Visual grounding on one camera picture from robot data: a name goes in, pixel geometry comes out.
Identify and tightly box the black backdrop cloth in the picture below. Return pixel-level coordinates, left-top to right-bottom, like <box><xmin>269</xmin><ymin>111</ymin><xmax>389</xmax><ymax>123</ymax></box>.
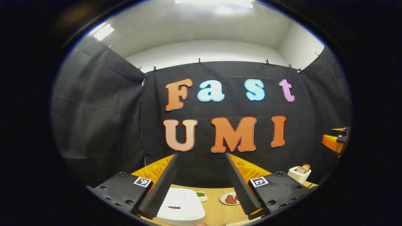
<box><xmin>51</xmin><ymin>39</ymin><xmax>351</xmax><ymax>189</ymax></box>

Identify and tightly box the white round plate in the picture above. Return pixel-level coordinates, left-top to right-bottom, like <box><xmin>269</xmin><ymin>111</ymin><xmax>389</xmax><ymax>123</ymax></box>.
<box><xmin>219</xmin><ymin>191</ymin><xmax>241</xmax><ymax>206</ymax></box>

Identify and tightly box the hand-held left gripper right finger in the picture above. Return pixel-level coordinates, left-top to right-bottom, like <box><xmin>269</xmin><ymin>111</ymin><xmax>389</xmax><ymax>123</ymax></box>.
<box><xmin>225</xmin><ymin>153</ymin><xmax>318</xmax><ymax>220</ymax></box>

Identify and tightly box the white toaster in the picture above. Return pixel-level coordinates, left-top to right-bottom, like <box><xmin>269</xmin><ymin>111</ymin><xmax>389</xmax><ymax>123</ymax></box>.
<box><xmin>287</xmin><ymin>164</ymin><xmax>312</xmax><ymax>185</ymax></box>

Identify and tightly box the white rice cooker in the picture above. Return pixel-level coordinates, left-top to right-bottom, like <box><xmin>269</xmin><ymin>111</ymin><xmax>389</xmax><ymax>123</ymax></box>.
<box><xmin>156</xmin><ymin>188</ymin><xmax>206</xmax><ymax>226</ymax></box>

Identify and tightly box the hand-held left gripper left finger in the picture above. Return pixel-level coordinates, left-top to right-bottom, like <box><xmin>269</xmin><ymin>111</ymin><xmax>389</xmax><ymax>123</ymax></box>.
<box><xmin>86</xmin><ymin>153</ymin><xmax>182</xmax><ymax>220</ymax></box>

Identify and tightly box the ceiling light panel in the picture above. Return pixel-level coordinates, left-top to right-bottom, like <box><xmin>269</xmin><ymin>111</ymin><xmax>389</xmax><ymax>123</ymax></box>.
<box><xmin>174</xmin><ymin>0</ymin><xmax>253</xmax><ymax>9</ymax></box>
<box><xmin>93</xmin><ymin>24</ymin><xmax>115</xmax><ymax>41</ymax></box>

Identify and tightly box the cream rectangular container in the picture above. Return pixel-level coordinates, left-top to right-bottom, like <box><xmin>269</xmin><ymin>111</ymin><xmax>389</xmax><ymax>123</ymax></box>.
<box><xmin>225</xmin><ymin>218</ymin><xmax>252</xmax><ymax>226</ymax></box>

